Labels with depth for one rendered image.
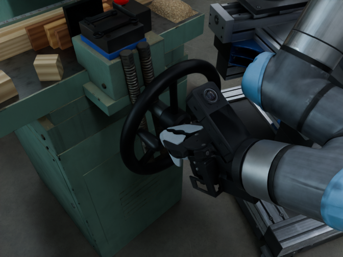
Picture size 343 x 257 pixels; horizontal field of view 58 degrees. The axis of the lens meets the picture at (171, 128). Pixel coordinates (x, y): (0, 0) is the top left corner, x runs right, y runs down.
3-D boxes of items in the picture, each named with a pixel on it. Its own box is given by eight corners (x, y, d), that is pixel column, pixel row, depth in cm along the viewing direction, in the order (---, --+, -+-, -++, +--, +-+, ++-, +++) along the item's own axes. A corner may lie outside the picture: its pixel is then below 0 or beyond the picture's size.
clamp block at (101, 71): (113, 103, 62) (106, 66, 56) (78, 73, 69) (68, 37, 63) (167, 73, 69) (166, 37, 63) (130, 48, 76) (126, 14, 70)
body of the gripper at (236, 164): (188, 187, 50) (247, 214, 40) (172, 142, 46) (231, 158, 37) (220, 163, 53) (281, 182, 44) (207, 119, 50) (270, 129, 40)
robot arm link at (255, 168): (261, 165, 33) (302, 130, 37) (230, 156, 37) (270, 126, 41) (273, 218, 36) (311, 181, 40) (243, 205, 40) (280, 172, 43)
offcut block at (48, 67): (39, 81, 63) (32, 63, 59) (43, 71, 65) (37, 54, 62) (61, 80, 63) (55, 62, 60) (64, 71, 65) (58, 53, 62)
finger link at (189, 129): (170, 155, 58) (202, 166, 51) (160, 127, 56) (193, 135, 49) (182, 147, 60) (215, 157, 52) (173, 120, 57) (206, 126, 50)
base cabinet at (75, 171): (103, 265, 125) (55, 159, 73) (38, 177, 154) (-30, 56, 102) (182, 198, 146) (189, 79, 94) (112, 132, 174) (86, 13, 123)
